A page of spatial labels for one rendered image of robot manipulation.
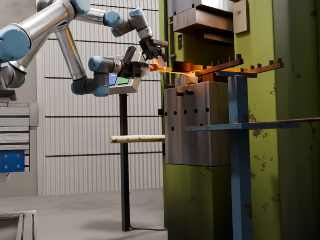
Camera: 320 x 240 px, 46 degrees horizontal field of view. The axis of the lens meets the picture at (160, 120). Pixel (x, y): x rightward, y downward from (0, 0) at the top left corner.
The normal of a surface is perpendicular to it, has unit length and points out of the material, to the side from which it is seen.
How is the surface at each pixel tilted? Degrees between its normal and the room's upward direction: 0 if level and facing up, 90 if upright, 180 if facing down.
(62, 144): 90
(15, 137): 90
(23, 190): 90
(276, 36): 90
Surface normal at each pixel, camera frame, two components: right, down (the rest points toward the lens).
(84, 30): 0.33, -0.05
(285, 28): 0.62, -0.05
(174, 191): -0.79, -0.01
